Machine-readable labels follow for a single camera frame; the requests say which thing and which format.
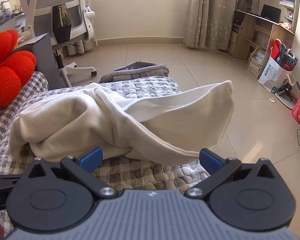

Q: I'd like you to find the white shopping bag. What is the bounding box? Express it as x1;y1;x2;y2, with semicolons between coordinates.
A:
258;55;292;93

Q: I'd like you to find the red knitted cushion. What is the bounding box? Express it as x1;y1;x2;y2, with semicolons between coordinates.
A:
0;29;37;118

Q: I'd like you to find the white paper sheet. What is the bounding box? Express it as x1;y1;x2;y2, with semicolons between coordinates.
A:
14;33;49;48

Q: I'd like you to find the white t-shirt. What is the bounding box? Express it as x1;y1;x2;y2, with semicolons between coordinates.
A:
9;80;235;167

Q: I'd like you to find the grey pebble quilted sofa cover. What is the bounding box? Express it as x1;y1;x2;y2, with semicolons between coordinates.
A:
47;76;212;197

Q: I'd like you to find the cluttered desk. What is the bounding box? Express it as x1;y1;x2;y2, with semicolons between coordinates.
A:
0;0;27;30

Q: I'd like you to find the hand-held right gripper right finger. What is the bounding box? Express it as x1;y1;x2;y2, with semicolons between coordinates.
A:
184;148;277;199

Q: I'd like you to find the dark patterned bag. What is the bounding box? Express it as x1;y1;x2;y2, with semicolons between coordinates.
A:
280;49;298;72

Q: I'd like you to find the dark grey sofa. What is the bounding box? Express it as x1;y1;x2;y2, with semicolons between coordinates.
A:
14;35;65;90

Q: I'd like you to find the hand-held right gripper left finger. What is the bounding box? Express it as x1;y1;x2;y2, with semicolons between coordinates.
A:
21;147;118;199

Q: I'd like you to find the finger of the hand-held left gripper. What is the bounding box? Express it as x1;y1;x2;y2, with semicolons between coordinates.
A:
0;174;23;212

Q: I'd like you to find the wooden desk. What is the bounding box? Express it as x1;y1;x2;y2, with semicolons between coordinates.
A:
227;0;300;60

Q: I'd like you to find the red bag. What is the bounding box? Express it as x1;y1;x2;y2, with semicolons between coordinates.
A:
271;39;287;67

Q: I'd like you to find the wooden file rack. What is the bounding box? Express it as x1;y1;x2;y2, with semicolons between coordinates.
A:
247;47;268;78

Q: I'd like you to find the black monitor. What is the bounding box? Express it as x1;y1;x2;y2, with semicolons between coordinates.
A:
261;4;282;23

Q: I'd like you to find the grey crumpled cloth on floor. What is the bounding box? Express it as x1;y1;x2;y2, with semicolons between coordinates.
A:
99;60;170;83

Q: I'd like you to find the beige star curtain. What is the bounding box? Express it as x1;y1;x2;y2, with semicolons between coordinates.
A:
184;0;240;51

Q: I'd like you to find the beige patterned curtain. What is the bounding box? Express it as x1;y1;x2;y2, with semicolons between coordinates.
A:
74;39;95;54

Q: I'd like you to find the white office chair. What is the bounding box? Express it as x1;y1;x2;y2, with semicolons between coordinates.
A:
17;0;98;85

